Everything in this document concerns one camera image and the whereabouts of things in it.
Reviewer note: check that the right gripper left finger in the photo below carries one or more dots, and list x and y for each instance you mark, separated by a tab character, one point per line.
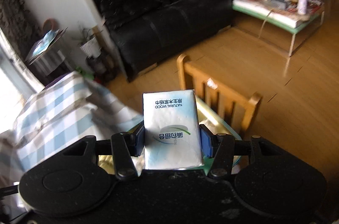
137	141

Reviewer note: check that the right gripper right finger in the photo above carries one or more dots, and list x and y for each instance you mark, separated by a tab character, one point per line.
209	142

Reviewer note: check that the white tissue pack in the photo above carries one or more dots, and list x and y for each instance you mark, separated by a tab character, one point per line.
172	133

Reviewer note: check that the gold metal tin tray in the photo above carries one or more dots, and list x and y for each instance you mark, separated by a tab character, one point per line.
206	116

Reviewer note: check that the wooden chair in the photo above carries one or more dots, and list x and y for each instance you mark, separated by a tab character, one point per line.
221	98

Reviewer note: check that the checkered cloth cover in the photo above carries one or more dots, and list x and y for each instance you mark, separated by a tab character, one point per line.
58	116

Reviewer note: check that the dark wooden plant stand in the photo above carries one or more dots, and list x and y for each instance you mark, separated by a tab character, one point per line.
103	66

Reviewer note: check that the potted plant white pot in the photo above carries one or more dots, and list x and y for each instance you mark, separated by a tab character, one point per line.
88	42

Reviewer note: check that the silver round side table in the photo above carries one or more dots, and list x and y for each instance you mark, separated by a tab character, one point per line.
46	54

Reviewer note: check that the black leather sofa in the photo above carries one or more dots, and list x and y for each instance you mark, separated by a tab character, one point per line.
146	32

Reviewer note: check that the glass coffee table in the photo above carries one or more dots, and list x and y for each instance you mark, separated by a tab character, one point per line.
287	21

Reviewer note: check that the patterned curtain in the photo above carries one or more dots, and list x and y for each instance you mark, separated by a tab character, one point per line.
19	26

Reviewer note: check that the white lotion bottle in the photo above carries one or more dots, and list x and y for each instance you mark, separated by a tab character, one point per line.
302	7

